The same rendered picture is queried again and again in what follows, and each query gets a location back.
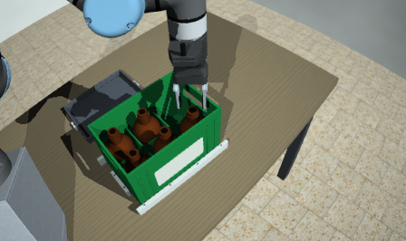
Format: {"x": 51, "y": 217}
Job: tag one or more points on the green plastic crate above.
{"x": 161, "y": 168}

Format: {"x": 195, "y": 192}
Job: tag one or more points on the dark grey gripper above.
{"x": 185, "y": 57}

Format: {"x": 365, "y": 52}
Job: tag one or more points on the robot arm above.
{"x": 110, "y": 19}

